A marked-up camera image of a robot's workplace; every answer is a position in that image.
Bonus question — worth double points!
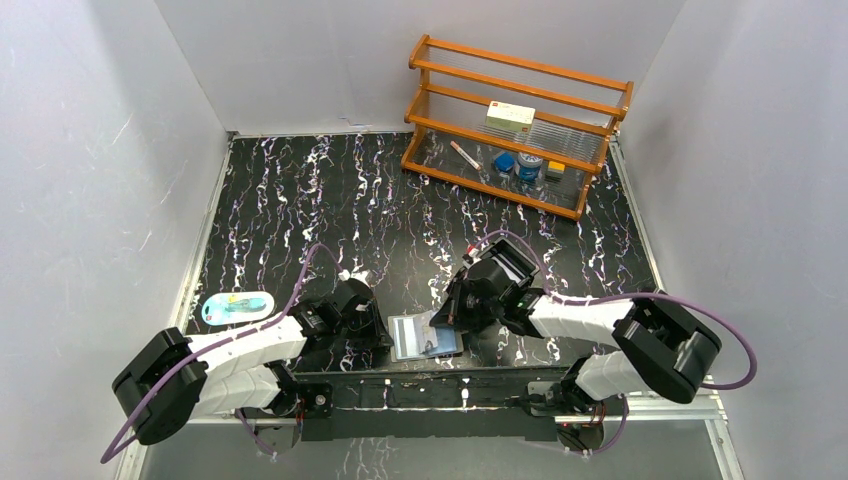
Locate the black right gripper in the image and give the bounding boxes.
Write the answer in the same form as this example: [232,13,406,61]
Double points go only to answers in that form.
[430,277,503,330]

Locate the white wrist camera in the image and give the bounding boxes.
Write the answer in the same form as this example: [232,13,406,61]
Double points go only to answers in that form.
[338,269,372,286]
[463,246,486,265]

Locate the red white pen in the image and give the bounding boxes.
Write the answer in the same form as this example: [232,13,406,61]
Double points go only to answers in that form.
[450,141,482,171]

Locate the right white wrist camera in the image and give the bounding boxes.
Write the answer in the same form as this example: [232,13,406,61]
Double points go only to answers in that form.
[463,246,486,265]

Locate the black plastic card box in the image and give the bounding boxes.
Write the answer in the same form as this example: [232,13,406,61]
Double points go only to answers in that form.
[465,238,539,296]

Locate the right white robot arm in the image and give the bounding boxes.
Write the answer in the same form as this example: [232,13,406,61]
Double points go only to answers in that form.
[430,258,722,414]

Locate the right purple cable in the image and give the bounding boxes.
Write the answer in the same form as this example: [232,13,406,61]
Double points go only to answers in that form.
[467,229,759,456]

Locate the white blue blister pack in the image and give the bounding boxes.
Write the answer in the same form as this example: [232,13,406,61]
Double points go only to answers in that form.
[200,291,275,326]

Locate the blue small cube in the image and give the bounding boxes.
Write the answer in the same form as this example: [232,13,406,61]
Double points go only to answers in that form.
[493,151,515,176]

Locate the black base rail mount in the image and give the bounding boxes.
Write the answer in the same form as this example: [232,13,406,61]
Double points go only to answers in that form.
[235,365,631,452]

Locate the white VIP credit card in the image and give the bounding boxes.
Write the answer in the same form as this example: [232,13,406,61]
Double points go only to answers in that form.
[404,318,439,356]

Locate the yellow black small block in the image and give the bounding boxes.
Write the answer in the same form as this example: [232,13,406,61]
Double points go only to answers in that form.
[544,161,566,182]

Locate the white green carton box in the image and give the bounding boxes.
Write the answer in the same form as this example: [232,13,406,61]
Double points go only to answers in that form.
[485,101,536,133]

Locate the orange wooden shelf rack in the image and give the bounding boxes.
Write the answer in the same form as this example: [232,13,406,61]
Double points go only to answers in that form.
[401,35,635,220]

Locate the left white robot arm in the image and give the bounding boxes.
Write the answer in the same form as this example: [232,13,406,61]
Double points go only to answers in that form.
[112,278,393,445]

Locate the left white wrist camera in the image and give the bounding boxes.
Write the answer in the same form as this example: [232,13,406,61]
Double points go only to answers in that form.
[338,269,372,286]

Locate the blue white round can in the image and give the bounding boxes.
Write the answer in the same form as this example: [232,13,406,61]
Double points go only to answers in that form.
[514,152,544,182]

